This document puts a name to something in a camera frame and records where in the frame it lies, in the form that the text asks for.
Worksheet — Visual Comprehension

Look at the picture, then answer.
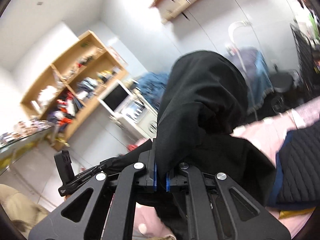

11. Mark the wooden bookshelf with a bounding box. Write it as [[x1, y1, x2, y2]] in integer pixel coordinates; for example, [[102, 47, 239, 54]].
[[21, 30, 128, 151]]

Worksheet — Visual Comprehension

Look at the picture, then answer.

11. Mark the navy quilted jacket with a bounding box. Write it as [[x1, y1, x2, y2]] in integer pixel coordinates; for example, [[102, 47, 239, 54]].
[[267, 121, 320, 211]]

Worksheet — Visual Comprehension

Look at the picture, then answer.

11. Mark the pink bed sheet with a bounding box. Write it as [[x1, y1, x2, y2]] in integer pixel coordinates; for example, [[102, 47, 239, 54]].
[[132, 98, 319, 239]]

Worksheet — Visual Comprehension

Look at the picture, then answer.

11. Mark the black sweatshirt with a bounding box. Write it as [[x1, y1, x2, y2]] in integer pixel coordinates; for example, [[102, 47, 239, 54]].
[[102, 51, 290, 239]]

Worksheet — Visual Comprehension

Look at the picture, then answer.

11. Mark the white computer monitor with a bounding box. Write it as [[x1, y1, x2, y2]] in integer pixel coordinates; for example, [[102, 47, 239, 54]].
[[98, 80, 133, 115]]

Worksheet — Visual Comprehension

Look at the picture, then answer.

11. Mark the blue denim garment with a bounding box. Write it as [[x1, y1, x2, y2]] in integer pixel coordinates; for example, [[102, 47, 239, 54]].
[[137, 72, 169, 111]]

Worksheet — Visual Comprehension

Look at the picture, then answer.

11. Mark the yellow-gold cloth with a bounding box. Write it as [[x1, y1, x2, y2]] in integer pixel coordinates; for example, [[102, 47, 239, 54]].
[[279, 207, 315, 219]]

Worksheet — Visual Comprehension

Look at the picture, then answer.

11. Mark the white cabinet desk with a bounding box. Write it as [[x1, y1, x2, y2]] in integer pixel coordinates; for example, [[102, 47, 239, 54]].
[[108, 94, 157, 140]]

